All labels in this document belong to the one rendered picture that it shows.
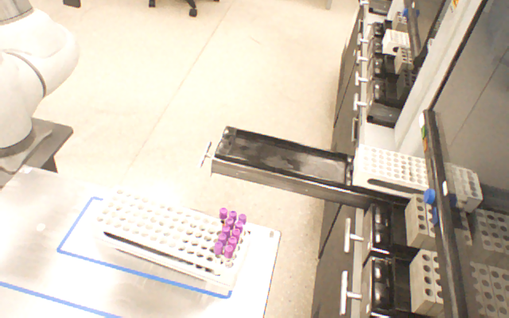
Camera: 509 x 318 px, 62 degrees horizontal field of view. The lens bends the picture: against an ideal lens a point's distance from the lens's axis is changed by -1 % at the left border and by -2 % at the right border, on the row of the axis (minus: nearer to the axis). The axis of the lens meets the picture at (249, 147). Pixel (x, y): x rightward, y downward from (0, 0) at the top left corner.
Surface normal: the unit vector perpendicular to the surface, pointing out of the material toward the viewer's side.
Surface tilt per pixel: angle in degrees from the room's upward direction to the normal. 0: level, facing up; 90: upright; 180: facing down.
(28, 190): 0
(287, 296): 0
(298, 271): 0
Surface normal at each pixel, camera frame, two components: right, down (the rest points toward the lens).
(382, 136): 0.12, -0.73
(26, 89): 0.98, 0.10
